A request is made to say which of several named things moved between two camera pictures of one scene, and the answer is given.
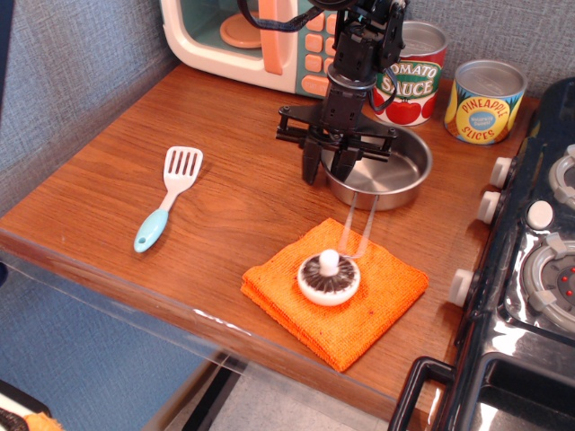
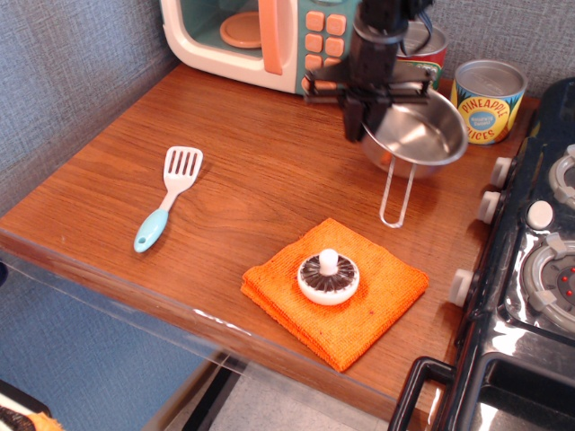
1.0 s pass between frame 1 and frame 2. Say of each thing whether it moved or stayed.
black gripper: moved
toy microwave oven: stayed
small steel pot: moved
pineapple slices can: stayed
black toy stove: stayed
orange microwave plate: stayed
